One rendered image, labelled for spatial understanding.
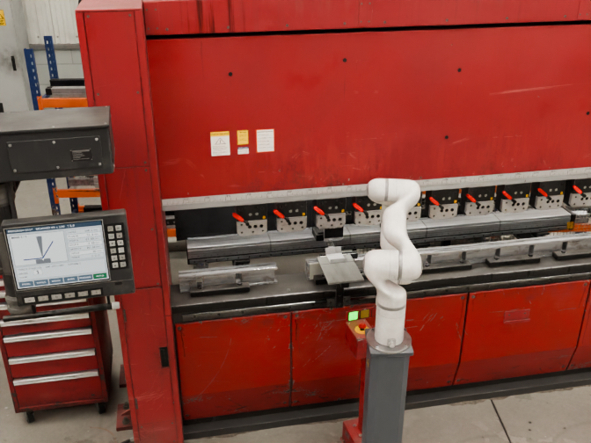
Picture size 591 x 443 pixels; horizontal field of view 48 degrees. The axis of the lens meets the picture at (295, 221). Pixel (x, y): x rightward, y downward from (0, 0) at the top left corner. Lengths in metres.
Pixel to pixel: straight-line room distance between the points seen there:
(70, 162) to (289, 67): 1.08
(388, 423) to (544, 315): 1.36
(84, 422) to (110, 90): 2.05
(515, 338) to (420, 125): 1.42
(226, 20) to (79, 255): 1.15
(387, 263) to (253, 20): 1.18
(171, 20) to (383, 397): 1.83
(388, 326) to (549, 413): 1.72
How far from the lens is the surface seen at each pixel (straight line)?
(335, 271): 3.37
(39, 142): 2.58
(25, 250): 2.73
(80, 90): 5.07
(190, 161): 3.15
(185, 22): 2.98
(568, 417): 4.30
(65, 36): 7.66
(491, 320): 3.91
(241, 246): 3.67
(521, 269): 3.83
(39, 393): 4.05
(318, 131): 3.19
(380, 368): 2.88
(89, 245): 2.70
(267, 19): 3.01
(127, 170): 2.95
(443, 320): 3.78
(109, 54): 2.81
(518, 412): 4.23
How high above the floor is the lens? 2.68
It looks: 26 degrees down
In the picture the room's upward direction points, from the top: straight up
